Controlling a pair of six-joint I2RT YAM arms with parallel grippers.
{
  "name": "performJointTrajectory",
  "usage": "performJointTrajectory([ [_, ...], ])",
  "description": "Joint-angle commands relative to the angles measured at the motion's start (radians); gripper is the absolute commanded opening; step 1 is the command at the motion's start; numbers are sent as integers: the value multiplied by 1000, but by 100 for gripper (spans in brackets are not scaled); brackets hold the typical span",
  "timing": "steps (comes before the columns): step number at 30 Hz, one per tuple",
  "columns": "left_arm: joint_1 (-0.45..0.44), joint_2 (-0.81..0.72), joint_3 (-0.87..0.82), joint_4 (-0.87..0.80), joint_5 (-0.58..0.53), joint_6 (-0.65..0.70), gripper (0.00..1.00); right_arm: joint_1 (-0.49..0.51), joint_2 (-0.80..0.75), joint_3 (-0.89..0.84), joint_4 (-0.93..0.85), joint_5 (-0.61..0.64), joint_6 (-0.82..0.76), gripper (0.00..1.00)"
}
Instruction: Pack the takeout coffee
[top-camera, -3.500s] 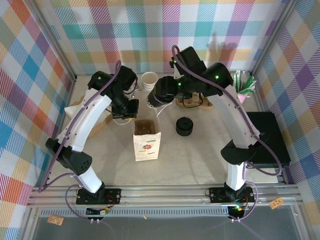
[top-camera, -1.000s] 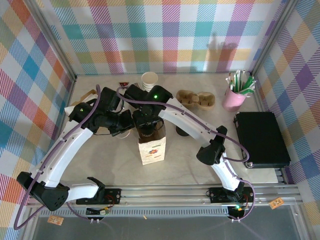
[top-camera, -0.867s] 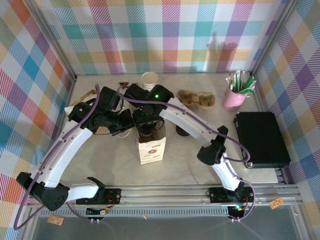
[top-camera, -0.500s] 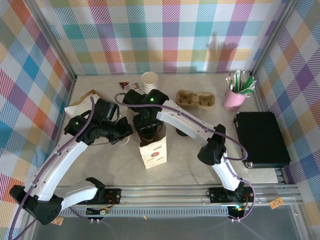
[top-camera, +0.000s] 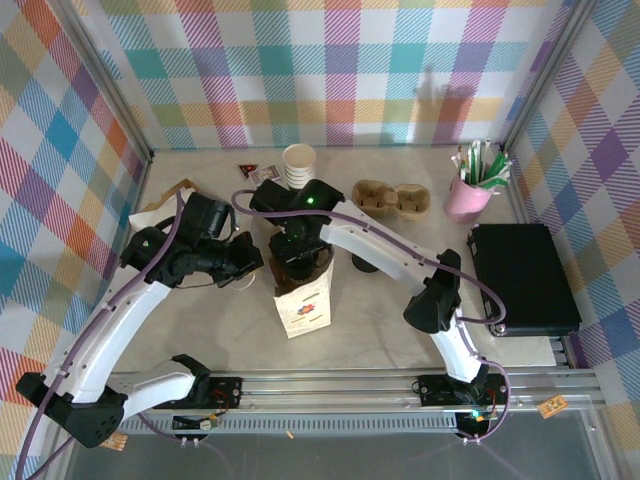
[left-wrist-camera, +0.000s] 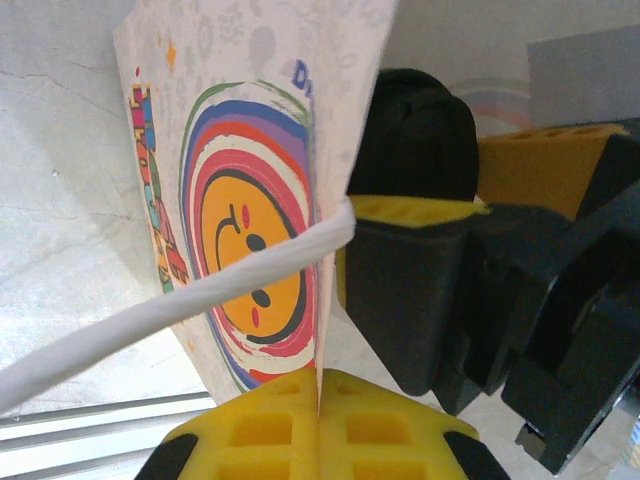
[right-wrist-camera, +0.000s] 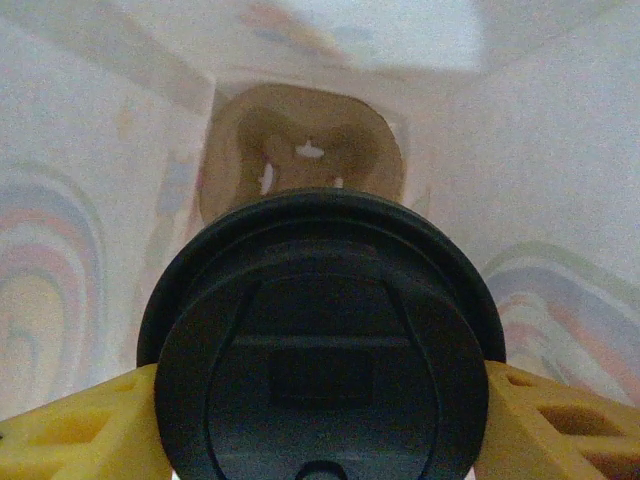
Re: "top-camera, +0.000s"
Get black lidded coffee cup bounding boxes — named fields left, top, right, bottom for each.
left=279, top=262, right=320, bottom=287

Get white flower-print paper bag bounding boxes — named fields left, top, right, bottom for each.
left=232, top=244, right=335, bottom=340

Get white napkins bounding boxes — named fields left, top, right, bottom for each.
left=128, top=187, right=196, bottom=231

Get stack of paper cups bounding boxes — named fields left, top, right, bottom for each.
left=282, top=143, right=319, bottom=190

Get colourful printed packet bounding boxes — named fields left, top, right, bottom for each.
left=248, top=165, right=281, bottom=186

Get brown cardboard cup carrier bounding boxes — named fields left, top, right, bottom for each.
left=351, top=179, right=431, bottom=221

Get pink cup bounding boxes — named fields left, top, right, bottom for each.
left=445, top=174, right=496, bottom=225

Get small connector board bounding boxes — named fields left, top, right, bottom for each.
left=457, top=409, right=494, bottom=426
left=172, top=412, right=221, bottom=432

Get black case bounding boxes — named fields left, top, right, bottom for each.
left=469, top=223, right=584, bottom=339

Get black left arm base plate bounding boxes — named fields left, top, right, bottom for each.
left=199, top=375, right=245, bottom=410

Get aluminium rail frame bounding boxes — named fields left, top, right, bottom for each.
left=99, top=369, right=606, bottom=416

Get grey slotted cable duct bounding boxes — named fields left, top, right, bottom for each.
left=124, top=417, right=464, bottom=436

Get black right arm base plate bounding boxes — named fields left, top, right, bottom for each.
left=418, top=372, right=510, bottom=407

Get aluminium corner post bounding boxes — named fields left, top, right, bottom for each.
left=64, top=0, right=154, bottom=161
left=499, top=0, right=599, bottom=151

